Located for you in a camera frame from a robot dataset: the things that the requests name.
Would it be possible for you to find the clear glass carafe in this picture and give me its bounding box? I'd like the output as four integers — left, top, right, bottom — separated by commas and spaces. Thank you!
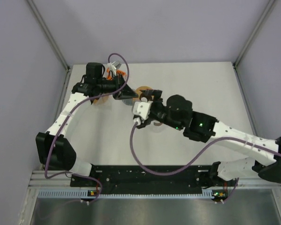
149, 120, 166, 133

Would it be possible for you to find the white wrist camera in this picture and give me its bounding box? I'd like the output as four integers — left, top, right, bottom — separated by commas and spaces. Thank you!
107, 61, 121, 75
132, 101, 153, 125

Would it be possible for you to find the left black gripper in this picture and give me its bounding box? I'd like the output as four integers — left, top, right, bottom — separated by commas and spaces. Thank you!
96, 73, 137, 100

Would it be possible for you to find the wooden dripper ring holder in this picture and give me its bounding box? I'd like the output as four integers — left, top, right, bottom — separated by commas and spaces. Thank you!
135, 86, 152, 99

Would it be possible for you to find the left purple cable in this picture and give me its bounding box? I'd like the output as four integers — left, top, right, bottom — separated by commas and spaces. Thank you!
44, 53, 130, 180

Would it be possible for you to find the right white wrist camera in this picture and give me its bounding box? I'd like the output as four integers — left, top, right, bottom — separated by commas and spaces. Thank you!
132, 101, 153, 125

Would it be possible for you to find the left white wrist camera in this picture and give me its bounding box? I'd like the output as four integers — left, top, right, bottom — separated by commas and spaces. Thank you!
107, 61, 121, 75

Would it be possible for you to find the orange coffee filter pack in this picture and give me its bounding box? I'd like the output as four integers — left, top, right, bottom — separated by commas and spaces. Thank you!
102, 69, 127, 80

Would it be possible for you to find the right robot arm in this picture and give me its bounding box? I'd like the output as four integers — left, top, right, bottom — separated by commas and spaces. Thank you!
132, 90, 281, 186

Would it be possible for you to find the grey slotted cable duct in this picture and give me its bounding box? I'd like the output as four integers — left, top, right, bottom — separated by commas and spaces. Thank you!
38, 189, 89, 198

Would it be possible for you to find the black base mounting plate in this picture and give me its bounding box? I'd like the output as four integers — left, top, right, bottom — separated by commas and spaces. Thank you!
70, 165, 236, 195

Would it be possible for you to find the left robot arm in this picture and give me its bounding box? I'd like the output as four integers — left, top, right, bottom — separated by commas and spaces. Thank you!
36, 61, 138, 186

